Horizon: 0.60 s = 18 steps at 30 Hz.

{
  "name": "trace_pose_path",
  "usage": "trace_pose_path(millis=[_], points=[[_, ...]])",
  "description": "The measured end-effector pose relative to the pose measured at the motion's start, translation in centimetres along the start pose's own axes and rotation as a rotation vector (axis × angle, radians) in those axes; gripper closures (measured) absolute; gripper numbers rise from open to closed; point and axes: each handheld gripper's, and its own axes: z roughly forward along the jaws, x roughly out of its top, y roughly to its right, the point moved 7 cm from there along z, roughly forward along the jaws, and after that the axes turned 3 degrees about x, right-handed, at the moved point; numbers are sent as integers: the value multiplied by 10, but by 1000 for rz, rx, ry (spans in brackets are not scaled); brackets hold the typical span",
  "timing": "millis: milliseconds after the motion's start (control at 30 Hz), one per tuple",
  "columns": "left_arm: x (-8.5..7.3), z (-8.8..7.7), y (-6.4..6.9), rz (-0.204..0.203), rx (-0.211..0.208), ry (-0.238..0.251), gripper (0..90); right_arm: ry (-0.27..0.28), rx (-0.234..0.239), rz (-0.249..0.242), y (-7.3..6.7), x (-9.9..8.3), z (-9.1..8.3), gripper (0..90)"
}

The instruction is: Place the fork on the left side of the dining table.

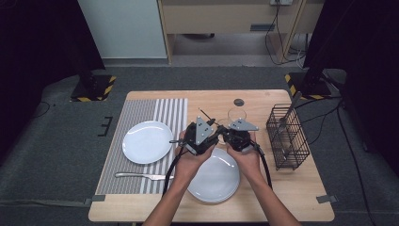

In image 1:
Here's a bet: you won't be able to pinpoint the metal cutlery piece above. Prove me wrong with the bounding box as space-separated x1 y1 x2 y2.
277 90 304 133

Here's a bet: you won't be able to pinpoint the grey tape strip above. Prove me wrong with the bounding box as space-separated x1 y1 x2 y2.
84 194 106 207
315 194 339 204

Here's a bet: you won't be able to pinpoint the person's right hand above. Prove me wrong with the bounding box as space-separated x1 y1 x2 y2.
226 131 268 186

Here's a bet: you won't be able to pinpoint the person's left hand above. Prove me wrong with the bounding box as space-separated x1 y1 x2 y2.
173 130 218 188

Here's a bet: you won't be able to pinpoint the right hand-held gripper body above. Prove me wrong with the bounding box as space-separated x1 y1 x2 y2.
226 117 261 153

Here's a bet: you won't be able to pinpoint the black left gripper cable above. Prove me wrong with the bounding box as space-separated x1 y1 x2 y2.
162 139 189 196

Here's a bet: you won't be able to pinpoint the beige wooden desk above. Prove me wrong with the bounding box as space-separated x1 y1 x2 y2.
157 0 326 64

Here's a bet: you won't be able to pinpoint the silver fork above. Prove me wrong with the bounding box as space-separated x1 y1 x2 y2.
114 171 175 182

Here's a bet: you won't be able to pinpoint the grey striped placemat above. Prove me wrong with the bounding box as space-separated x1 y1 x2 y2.
95 98 188 195

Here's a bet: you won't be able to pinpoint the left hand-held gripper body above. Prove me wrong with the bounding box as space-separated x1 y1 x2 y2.
183 115 221 157

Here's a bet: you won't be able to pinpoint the black curtain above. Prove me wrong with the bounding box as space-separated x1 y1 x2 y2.
0 0 106 158
303 0 399 177

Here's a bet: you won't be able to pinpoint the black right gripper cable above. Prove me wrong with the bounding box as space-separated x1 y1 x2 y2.
250 140 273 190

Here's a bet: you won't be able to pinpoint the black wire cutlery basket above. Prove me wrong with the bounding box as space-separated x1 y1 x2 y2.
265 103 311 171

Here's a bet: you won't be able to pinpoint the black floor cable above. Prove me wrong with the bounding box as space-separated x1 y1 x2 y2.
336 100 377 226
31 101 56 120
295 95 344 109

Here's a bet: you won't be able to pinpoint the white cabinet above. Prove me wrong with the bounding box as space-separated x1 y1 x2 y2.
78 0 168 59

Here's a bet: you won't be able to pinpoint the black hanging cables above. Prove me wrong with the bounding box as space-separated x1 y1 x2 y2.
264 0 307 67

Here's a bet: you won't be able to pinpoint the black yellow striped stand base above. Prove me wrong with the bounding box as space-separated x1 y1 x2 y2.
284 71 333 101
70 73 117 103

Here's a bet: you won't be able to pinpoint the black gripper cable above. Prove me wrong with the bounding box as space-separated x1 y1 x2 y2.
162 139 189 196
250 140 273 190

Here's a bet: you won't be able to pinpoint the white plate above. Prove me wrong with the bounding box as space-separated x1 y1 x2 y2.
192 196 234 204
187 147 242 202
121 121 174 165

